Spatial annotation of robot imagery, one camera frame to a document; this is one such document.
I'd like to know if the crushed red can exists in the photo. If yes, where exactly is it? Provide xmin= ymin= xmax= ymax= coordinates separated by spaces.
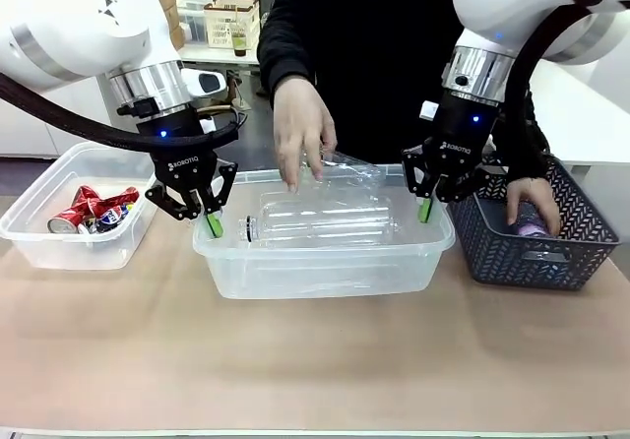
xmin=73 ymin=185 xmax=142 ymax=218

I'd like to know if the large clear plastic bottle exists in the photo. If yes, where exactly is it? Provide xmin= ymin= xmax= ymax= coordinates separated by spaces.
xmin=238 ymin=191 xmax=398 ymax=251

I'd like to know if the dark woven plastic basket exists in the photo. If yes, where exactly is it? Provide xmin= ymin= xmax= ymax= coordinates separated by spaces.
xmin=446 ymin=155 xmax=621 ymax=291

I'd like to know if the white background table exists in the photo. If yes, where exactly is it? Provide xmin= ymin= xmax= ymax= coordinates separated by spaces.
xmin=176 ymin=39 xmax=262 ymax=69

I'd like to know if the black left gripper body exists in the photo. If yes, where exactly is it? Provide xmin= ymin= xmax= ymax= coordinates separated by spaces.
xmin=135 ymin=105 xmax=221 ymax=197

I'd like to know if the large clear plastic bin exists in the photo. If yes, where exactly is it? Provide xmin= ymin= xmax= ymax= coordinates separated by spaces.
xmin=191 ymin=162 xmax=457 ymax=301

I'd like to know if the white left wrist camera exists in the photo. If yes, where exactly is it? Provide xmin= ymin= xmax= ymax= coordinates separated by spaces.
xmin=180 ymin=67 xmax=228 ymax=100

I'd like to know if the person right forearm black sleeve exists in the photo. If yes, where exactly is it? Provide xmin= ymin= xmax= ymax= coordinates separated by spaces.
xmin=257 ymin=10 xmax=329 ymax=96

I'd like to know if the person left forearm black sleeve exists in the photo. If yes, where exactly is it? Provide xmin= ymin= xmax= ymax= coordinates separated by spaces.
xmin=491 ymin=106 xmax=555 ymax=185

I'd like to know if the cream slatted crate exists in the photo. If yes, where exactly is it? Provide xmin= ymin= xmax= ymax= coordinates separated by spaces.
xmin=203 ymin=0 xmax=261 ymax=50

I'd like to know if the person left hand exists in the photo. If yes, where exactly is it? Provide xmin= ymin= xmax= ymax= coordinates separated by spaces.
xmin=506 ymin=176 xmax=563 ymax=238

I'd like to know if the white counter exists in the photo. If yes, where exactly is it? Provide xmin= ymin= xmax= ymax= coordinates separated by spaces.
xmin=529 ymin=58 xmax=630 ymax=167

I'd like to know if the crushed clear plastic bottle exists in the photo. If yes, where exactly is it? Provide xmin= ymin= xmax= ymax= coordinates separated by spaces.
xmin=302 ymin=146 xmax=391 ymax=187

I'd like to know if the person torso black sweater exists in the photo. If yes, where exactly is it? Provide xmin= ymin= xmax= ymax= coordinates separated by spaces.
xmin=257 ymin=0 xmax=476 ymax=165

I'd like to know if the black arm cable sleeve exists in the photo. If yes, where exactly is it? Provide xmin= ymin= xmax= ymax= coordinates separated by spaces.
xmin=0 ymin=72 xmax=242 ymax=154
xmin=504 ymin=3 xmax=597 ymax=133

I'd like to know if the black right arm cable sleeve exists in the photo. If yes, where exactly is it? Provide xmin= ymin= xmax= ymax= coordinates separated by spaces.
xmin=504 ymin=3 xmax=597 ymax=133

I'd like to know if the clear storage box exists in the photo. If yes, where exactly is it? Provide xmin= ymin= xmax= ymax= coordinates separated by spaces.
xmin=175 ymin=0 xmax=213 ymax=44

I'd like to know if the red can silver end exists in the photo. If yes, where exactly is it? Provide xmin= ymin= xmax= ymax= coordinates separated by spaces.
xmin=47 ymin=198 xmax=95 ymax=235

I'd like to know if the person right hand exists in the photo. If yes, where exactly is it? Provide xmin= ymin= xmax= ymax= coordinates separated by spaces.
xmin=273 ymin=77 xmax=339 ymax=195

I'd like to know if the crushed blue can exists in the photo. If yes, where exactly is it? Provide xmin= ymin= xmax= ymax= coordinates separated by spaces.
xmin=78 ymin=204 xmax=139 ymax=236

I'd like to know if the cup with green drink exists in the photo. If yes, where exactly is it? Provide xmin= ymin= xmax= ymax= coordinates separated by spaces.
xmin=229 ymin=19 xmax=250 ymax=59

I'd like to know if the white cabinet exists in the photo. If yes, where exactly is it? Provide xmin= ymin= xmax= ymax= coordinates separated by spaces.
xmin=0 ymin=72 xmax=124 ymax=157

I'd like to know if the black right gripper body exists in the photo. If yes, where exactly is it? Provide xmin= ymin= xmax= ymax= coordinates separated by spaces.
xmin=430 ymin=89 xmax=501 ymax=184

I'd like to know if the black left arm cable sleeve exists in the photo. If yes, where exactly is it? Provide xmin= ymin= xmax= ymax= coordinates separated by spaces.
xmin=0 ymin=72 xmax=242 ymax=154

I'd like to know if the small clear plastic bin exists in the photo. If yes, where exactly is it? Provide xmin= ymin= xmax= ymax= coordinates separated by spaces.
xmin=0 ymin=142 xmax=159 ymax=272

